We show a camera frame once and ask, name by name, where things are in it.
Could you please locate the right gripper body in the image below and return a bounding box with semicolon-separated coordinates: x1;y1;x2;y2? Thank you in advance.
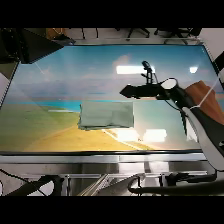
131;83;160;100

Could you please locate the grey-green shirt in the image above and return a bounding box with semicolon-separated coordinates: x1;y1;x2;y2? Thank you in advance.
78;100;135;131

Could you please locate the black office chair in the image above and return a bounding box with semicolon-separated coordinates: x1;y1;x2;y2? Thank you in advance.
154;28;203;45
125;28;152;40

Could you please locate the white garment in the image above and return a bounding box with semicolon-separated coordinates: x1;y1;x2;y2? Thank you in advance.
184;114;202;143

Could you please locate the brown garment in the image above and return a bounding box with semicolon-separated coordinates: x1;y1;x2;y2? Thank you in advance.
184;80;224;126

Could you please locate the silver frame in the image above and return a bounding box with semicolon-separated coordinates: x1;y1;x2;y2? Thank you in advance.
0;151;224;197

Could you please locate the black cable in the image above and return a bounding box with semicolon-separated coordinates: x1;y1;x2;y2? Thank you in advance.
0;167;48;197
127;175;224;197

